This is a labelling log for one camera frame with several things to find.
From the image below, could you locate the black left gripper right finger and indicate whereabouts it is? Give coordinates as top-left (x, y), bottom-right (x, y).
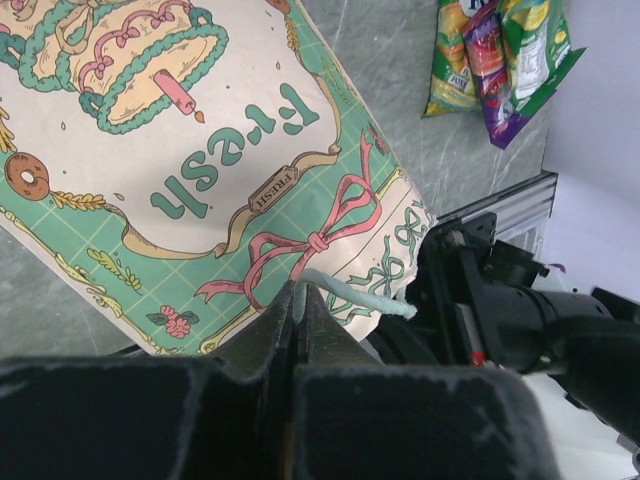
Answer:
top-left (295, 283), bottom-right (381, 369)

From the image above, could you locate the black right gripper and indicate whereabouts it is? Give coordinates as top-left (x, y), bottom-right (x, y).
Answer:
top-left (404, 213), bottom-right (548, 368)

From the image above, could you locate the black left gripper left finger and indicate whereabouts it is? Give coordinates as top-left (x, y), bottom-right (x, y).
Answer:
top-left (209, 281), bottom-right (295, 384)

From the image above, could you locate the yellow green Fox's candy bag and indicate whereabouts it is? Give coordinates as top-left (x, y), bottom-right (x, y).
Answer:
top-left (423, 0), bottom-right (481, 117)

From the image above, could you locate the green paper gift bag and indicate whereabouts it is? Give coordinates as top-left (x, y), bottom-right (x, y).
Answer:
top-left (1, 1), bottom-right (433, 355)

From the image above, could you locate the green snack pouch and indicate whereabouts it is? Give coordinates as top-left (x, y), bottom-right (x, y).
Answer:
top-left (498, 0), bottom-right (585, 117)

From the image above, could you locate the purple Fox's candy bag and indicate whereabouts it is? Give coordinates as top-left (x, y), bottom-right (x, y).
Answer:
top-left (461, 1), bottom-right (528, 150)

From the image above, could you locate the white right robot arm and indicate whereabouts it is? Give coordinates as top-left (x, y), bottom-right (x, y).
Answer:
top-left (408, 214), bottom-right (639, 443)

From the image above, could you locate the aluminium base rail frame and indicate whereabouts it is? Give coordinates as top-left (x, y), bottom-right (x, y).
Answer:
top-left (439, 171), bottom-right (558, 257)

